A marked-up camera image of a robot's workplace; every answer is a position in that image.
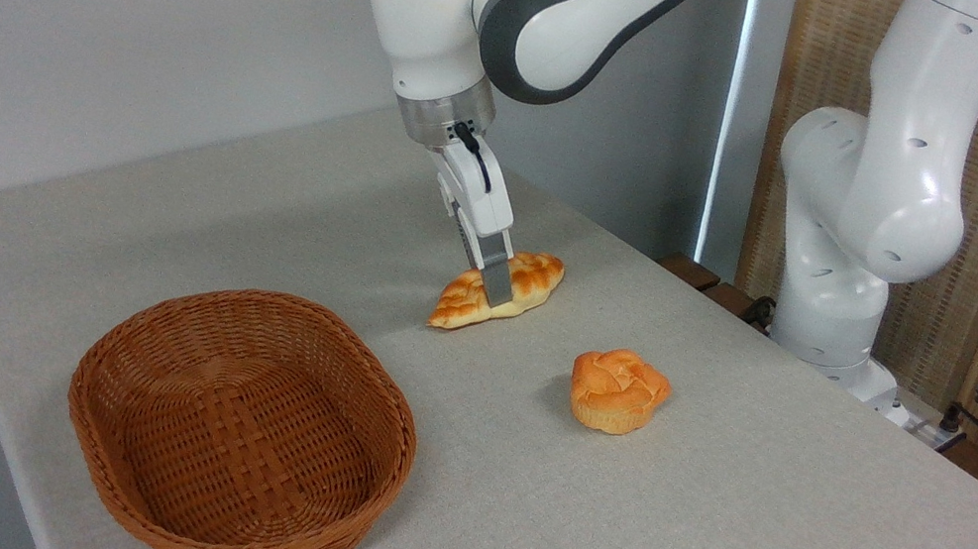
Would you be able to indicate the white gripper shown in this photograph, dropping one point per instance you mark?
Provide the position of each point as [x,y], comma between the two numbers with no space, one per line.
[478,192]

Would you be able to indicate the braided oblong bread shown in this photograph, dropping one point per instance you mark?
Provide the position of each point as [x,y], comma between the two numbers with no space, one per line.
[539,275]

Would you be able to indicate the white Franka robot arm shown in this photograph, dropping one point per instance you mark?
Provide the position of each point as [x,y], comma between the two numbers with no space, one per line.
[434,13]

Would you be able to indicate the round orange bread bun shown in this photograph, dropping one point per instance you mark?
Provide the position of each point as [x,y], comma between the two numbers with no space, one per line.
[619,390]

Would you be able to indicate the brown wicker basket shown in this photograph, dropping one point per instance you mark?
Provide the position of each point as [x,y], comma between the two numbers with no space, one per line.
[240,432]

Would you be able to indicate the brown wooden robot platform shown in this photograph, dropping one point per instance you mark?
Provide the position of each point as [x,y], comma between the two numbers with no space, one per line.
[693,271]

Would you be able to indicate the grey tablecloth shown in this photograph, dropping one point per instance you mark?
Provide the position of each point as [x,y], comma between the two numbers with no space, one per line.
[705,534]

